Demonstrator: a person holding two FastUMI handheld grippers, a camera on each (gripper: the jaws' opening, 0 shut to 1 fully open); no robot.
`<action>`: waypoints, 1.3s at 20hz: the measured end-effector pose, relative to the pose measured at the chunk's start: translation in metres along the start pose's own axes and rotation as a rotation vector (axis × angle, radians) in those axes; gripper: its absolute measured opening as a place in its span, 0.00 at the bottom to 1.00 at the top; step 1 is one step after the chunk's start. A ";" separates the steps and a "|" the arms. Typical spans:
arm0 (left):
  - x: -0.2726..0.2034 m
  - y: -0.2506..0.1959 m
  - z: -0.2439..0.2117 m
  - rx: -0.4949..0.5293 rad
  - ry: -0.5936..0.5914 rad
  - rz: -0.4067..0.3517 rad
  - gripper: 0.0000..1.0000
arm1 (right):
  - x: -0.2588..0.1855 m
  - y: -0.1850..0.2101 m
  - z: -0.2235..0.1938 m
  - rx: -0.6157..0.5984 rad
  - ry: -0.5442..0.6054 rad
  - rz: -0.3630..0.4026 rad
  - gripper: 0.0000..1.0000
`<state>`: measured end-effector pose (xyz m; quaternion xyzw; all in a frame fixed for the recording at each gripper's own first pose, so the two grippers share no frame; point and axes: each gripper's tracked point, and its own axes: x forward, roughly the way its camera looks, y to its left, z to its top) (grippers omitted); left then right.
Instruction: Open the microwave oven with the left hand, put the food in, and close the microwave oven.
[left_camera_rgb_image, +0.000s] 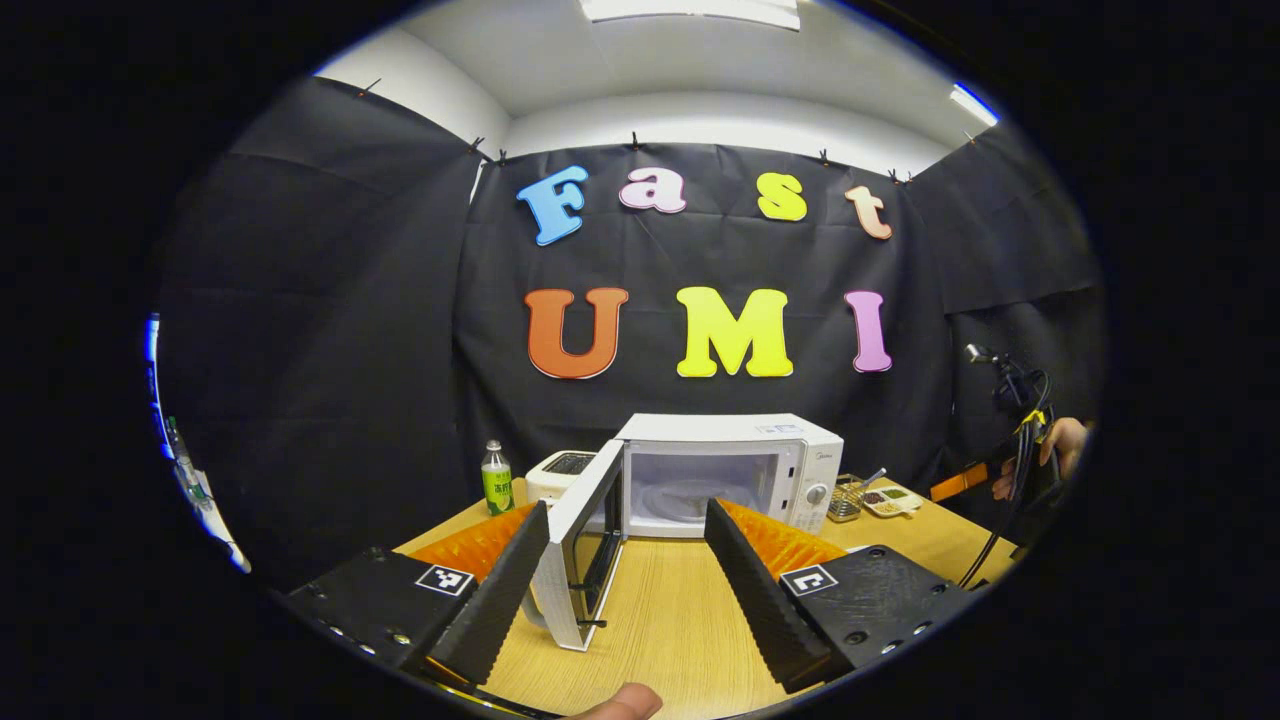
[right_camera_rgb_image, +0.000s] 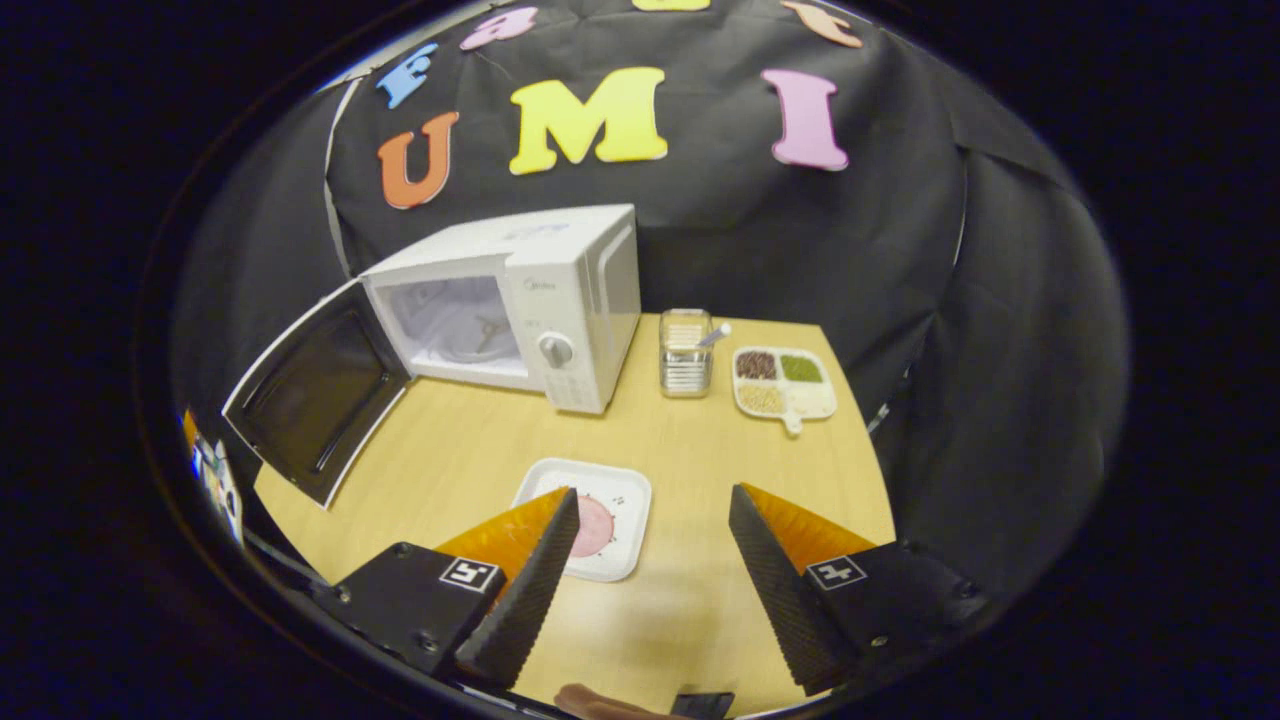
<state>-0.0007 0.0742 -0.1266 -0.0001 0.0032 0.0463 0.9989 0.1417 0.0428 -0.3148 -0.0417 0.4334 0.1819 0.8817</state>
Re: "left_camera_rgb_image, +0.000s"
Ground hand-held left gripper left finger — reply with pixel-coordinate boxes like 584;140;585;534
285;500;551;691

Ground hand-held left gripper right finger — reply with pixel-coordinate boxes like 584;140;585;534
704;498;976;694

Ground white microwave oven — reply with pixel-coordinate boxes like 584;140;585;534
528;413;844;653

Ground glass microwave turntable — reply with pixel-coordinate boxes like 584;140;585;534
638;478;766;525

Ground white divided dish with beans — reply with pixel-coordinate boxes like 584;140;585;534
862;485;923;518

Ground green drink bottle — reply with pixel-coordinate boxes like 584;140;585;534
481;440;515;516

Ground white toaster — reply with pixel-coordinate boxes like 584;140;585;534
525;450;598;507

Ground small ceiling light panel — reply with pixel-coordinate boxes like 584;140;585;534
950;83;1001;126

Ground black backdrop cloth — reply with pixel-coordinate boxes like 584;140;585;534
155;75;1106;591

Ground large ceiling light panel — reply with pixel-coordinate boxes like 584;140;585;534
580;0;801;31

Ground black cable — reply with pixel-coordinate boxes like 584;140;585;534
958;370;1051;589

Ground metal wire basket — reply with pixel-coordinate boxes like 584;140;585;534
828;474;867;523

